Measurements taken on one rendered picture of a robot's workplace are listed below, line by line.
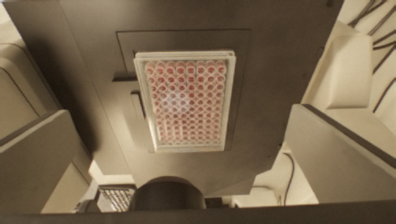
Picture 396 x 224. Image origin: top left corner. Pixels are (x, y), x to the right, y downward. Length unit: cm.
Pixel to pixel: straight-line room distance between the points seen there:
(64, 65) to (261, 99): 21
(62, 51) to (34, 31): 3
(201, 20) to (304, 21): 8
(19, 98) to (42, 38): 6
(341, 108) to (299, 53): 9
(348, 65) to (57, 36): 29
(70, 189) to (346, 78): 35
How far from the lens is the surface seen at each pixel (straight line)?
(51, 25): 23
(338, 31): 26
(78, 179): 31
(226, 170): 32
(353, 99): 27
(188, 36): 18
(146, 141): 25
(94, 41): 19
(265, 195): 83
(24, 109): 23
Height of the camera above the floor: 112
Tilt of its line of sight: 48 degrees down
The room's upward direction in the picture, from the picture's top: 177 degrees clockwise
